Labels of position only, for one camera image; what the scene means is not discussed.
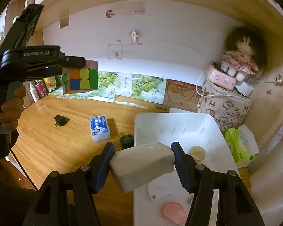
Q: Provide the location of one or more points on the blue dental floss box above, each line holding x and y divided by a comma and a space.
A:
99, 129

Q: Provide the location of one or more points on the person's left hand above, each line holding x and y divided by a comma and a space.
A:
11, 110

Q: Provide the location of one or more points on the green perfume bottle gold cap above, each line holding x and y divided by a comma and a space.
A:
126, 140

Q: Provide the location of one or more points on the round white charger puck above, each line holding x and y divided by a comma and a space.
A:
244, 88

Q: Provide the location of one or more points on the brown-haired rag doll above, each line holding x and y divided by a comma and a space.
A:
245, 55

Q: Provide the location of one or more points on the white spray bottle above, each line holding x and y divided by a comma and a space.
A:
33, 92

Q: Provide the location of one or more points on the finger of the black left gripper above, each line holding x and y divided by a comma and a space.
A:
73, 62

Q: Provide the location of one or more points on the red mushroom wall sticker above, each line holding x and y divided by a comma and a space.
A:
109, 14

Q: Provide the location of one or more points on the small white lidded box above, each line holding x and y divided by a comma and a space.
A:
176, 110

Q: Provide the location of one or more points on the white plastic storage bin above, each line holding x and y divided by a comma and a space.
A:
188, 129

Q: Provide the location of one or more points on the pink correction tape dispenser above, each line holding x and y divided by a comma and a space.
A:
174, 212

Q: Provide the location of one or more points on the pink tube bottle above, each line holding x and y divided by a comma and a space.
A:
41, 88

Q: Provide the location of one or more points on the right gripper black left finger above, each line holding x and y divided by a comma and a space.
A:
100, 168

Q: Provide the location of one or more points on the beige angular small box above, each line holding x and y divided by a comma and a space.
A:
136, 166

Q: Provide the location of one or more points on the brown cardboard panel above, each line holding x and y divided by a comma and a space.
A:
180, 95

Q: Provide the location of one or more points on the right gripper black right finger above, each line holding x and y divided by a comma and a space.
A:
186, 169

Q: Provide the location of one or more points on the grape print cardboard sheets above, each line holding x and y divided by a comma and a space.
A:
113, 84

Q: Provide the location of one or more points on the beige printed fabric bag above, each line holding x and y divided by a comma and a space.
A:
228, 108

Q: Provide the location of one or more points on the yellow bear wall hook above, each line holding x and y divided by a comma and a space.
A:
134, 38

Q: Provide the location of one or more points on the multicolour Rubik's cube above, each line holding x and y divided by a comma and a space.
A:
80, 80

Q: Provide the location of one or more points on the white 33W charger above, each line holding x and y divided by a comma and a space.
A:
158, 188

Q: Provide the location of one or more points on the pink square wall sticker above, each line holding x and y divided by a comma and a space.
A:
115, 51

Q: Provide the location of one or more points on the black power adapter plug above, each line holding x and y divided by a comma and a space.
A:
60, 120

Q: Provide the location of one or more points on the green wet wipes pack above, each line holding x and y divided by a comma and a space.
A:
242, 144

